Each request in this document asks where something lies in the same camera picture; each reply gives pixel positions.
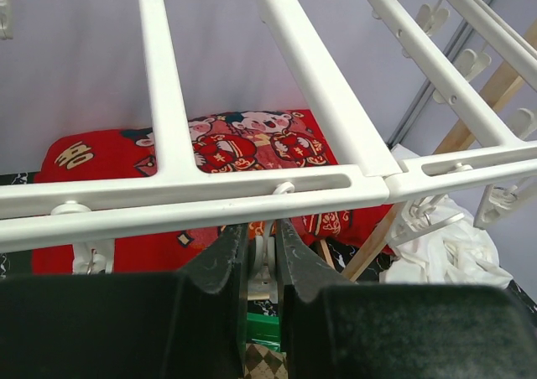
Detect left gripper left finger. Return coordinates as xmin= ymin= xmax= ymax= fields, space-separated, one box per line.
xmin=1 ymin=225 xmax=248 ymax=378

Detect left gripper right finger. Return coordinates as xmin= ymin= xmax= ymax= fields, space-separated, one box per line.
xmin=275 ymin=220 xmax=536 ymax=378

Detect white plastic clip hanger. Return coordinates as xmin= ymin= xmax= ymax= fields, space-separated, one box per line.
xmin=1 ymin=0 xmax=536 ymax=274

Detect green plastic basket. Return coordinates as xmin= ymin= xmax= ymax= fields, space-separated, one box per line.
xmin=247 ymin=312 xmax=281 ymax=352

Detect beige argyle sock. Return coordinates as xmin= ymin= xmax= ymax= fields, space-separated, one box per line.
xmin=244 ymin=343 xmax=289 ymax=379

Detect white crumpled cloth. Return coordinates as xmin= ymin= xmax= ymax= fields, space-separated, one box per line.
xmin=379 ymin=195 xmax=513 ymax=289

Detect red printed pillow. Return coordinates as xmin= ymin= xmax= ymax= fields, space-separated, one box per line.
xmin=34 ymin=110 xmax=390 ymax=273

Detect wooden clothes rack frame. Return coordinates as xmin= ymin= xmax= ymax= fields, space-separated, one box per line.
xmin=342 ymin=23 xmax=536 ymax=281

